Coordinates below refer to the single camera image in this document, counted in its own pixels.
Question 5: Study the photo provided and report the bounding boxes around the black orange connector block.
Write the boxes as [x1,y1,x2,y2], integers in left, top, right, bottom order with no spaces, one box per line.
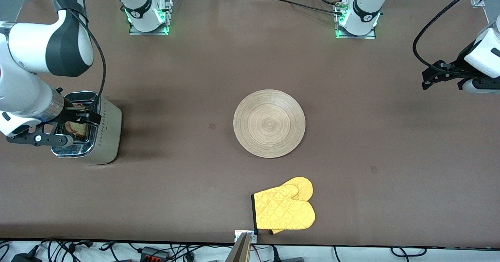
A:
[140,246,171,261]

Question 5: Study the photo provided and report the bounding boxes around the tangled black floor cable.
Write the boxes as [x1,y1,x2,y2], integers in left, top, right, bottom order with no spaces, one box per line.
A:
[39,237,93,262]

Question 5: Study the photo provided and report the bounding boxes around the slice of brown-crust bread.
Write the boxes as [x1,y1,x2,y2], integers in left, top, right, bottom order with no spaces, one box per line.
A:
[64,121,88,138]

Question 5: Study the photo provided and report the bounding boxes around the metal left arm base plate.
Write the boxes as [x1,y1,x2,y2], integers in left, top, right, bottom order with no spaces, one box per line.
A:
[335,0,377,39]

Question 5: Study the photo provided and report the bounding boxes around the silver two-slot toaster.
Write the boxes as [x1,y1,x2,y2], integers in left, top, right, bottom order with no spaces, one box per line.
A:
[51,91,123,165]

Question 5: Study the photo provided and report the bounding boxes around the small metal edge bracket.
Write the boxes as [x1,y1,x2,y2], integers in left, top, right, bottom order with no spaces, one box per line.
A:
[234,230,258,244]

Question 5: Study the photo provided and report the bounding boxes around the black power adapter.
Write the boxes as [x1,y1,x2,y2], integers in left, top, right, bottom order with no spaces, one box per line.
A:
[11,250,43,262]

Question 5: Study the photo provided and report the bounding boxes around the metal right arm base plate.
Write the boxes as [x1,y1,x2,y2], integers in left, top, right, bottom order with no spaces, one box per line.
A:
[129,0,173,36]

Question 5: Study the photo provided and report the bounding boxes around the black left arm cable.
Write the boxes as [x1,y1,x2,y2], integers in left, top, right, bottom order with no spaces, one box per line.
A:
[413,0,489,75]

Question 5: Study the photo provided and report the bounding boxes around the looped black floor cable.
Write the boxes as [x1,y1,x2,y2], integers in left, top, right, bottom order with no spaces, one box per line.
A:
[391,246,429,257]

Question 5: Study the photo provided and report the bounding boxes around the round light wooden plate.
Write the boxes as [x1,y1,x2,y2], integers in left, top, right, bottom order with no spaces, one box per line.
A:
[233,89,306,159]

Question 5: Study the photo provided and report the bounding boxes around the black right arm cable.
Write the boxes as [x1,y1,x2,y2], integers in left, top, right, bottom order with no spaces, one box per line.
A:
[47,0,107,106]

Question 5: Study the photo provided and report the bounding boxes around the aluminium camera post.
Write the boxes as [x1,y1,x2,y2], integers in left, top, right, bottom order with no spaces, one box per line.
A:
[225,233,252,262]

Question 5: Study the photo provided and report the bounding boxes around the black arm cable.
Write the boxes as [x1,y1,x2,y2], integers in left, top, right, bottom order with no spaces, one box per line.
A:
[47,0,107,106]
[413,0,489,75]

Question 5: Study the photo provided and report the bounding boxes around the yellow quilted oven mitt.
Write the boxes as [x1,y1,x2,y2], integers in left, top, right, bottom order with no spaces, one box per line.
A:
[252,184,316,231]
[270,177,314,235]

